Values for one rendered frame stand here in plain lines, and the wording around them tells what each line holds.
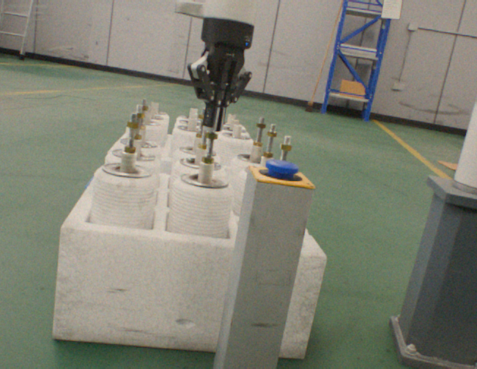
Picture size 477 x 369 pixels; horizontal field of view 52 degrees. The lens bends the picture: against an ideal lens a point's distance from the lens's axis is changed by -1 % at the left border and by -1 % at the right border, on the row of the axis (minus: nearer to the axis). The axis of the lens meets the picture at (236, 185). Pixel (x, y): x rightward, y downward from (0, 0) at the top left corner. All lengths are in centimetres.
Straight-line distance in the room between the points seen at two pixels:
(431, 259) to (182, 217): 41
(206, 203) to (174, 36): 676
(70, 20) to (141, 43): 116
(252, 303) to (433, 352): 40
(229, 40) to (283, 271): 32
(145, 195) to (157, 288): 14
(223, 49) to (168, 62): 673
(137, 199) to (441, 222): 48
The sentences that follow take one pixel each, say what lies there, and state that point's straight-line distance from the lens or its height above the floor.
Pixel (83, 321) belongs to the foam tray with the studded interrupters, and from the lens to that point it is 78.
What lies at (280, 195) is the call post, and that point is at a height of 30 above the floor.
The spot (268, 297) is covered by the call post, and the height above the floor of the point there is 17.
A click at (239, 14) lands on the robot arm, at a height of 50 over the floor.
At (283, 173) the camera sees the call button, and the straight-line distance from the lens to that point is 58.
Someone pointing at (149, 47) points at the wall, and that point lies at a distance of 755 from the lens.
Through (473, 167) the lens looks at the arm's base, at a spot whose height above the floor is 34.
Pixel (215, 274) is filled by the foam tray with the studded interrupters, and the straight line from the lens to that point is 74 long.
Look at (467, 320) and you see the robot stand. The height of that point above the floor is 10.
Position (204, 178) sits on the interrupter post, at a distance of 75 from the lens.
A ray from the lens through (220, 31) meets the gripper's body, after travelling 71.
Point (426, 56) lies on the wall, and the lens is 725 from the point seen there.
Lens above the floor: 44
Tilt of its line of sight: 14 degrees down
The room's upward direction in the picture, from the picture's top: 10 degrees clockwise
